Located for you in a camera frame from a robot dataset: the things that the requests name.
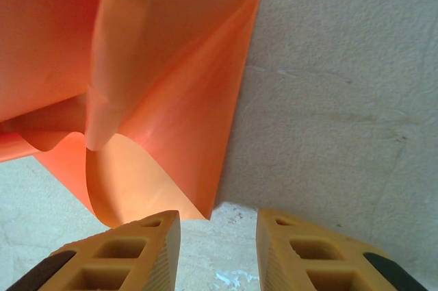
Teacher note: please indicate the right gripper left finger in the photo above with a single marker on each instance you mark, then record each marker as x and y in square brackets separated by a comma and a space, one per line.
[119, 256]

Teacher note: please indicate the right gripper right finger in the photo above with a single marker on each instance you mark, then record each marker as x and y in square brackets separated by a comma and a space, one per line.
[308, 256]

